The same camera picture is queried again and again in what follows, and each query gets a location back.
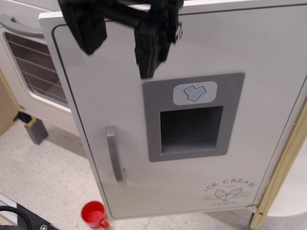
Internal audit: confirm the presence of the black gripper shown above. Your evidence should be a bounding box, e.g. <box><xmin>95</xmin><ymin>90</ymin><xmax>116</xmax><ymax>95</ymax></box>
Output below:
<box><xmin>59</xmin><ymin>0</ymin><xmax>184</xmax><ymax>79</ymax></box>

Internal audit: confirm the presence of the white toy fridge door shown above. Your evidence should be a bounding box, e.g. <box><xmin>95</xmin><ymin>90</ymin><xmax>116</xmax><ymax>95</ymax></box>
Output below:
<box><xmin>39</xmin><ymin>0</ymin><xmax>307</xmax><ymax>220</ymax></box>

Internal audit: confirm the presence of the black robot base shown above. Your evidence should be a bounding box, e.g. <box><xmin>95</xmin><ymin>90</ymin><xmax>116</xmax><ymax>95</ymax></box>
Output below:
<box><xmin>0</xmin><ymin>204</ymin><xmax>58</xmax><ymax>230</ymax></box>

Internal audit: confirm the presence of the white toy oven door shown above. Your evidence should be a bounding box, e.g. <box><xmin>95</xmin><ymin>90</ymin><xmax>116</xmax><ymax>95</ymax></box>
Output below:
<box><xmin>0</xmin><ymin>27</ymin><xmax>78</xmax><ymax>135</ymax></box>

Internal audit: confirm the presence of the grey kitchen leg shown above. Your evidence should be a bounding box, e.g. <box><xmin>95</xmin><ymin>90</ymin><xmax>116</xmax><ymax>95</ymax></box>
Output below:
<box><xmin>24</xmin><ymin>119</ymin><xmax>48</xmax><ymax>145</ymax></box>

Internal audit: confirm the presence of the red plastic cup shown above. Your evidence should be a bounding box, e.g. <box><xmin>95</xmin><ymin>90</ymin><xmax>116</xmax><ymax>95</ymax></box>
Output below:
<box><xmin>81</xmin><ymin>201</ymin><xmax>109</xmax><ymax>230</ymax></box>

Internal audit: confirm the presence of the grey fridge door handle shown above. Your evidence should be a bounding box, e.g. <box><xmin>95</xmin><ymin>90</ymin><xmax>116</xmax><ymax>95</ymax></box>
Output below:
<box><xmin>106</xmin><ymin>126</ymin><xmax>127</xmax><ymax>187</ymax></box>

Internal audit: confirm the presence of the grey oven door handle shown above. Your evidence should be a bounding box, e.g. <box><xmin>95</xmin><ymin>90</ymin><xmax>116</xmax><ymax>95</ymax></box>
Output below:
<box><xmin>0</xmin><ymin>14</ymin><xmax>44</xmax><ymax>39</ymax></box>

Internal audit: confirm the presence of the light wooden side post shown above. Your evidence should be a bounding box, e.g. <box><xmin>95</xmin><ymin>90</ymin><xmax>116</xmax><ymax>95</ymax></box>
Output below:
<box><xmin>248</xmin><ymin>101</ymin><xmax>307</xmax><ymax>230</ymax></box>

